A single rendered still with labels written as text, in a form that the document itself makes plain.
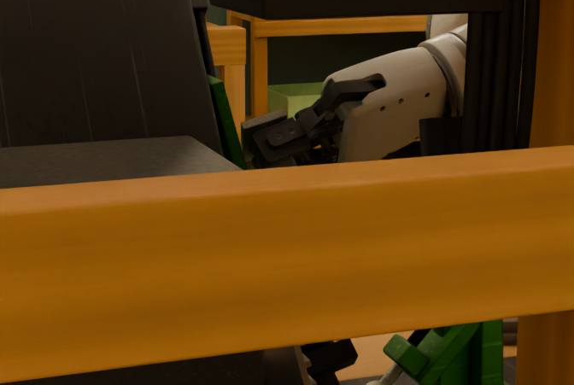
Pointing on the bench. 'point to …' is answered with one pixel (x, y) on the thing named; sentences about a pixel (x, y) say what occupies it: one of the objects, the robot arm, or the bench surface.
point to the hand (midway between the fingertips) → (279, 153)
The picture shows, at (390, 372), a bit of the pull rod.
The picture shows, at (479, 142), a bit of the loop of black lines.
